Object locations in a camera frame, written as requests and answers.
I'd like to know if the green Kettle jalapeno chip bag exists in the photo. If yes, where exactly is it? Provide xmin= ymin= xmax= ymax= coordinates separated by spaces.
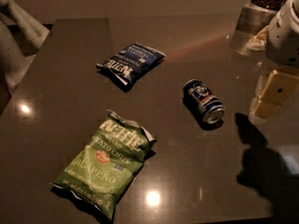
xmin=53 ymin=110 xmax=156 ymax=218

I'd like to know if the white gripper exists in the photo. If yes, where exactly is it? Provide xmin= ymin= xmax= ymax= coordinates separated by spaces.
xmin=260 ymin=0 xmax=299 ymax=105

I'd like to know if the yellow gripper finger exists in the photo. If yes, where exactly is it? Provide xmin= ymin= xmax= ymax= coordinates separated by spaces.
xmin=251 ymin=98 xmax=279 ymax=119

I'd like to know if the white chair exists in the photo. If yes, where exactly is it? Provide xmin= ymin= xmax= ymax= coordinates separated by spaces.
xmin=0 ymin=0 xmax=50 ymax=93

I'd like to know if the glass coffee bean jar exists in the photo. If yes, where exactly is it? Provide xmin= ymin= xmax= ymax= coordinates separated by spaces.
xmin=231 ymin=0 xmax=287 ymax=55

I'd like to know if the blue pepsi can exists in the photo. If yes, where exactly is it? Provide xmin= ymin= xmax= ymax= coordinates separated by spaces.
xmin=183 ymin=79 xmax=225 ymax=124

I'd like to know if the blue Kettle chip bag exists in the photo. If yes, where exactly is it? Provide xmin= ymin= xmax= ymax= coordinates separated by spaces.
xmin=96 ymin=43 xmax=165 ymax=88

